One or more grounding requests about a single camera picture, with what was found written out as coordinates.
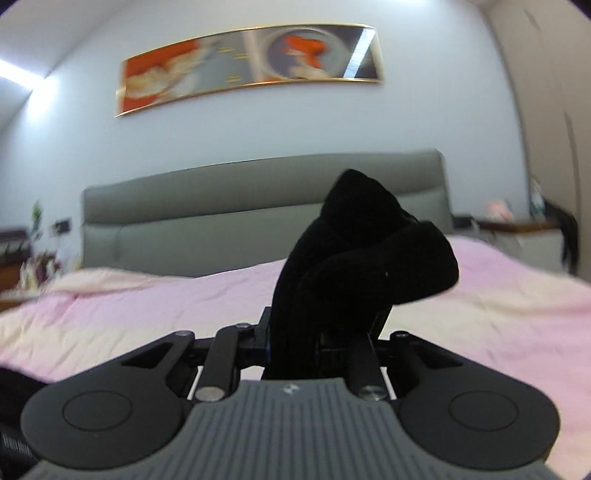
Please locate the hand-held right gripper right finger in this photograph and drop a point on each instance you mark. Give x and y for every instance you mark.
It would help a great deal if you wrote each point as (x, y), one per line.
(364, 364)

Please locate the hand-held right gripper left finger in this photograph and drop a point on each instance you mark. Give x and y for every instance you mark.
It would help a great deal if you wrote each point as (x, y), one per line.
(224, 355)

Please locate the black pants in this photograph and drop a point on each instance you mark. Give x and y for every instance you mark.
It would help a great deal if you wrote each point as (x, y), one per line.
(351, 258)

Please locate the pink floral bed blanket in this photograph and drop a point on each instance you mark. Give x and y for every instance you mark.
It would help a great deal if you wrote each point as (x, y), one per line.
(138, 314)

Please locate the grey upholstered bed headboard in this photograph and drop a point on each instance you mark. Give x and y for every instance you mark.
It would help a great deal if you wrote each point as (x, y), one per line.
(207, 207)

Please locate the dark wooden nightstand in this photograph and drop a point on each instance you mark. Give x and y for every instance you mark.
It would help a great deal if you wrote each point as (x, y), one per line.
(14, 258)

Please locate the green potted plant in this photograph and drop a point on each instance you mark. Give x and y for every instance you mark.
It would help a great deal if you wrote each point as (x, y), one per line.
(37, 221)

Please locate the white nightstand with wooden top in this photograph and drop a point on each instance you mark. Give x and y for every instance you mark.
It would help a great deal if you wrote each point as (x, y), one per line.
(512, 233)

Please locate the pink tissue box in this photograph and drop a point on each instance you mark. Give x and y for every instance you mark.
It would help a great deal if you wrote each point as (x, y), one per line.
(499, 210)

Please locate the clear plastic water bottle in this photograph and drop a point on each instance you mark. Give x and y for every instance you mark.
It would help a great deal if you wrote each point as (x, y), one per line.
(537, 198)

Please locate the black garment hanging on nightstand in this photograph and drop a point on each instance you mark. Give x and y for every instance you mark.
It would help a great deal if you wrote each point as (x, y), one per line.
(568, 235)

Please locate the beige wardrobe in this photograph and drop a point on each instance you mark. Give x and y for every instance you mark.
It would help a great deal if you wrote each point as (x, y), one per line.
(549, 115)

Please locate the ceiling light strip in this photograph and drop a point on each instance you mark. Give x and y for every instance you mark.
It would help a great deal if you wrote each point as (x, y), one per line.
(21, 74)

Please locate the black wall socket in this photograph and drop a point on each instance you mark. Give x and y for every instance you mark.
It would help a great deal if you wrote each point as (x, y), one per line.
(62, 226)

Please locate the gold framed wall painting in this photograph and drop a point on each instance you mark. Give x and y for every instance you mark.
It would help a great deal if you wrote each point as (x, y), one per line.
(249, 64)

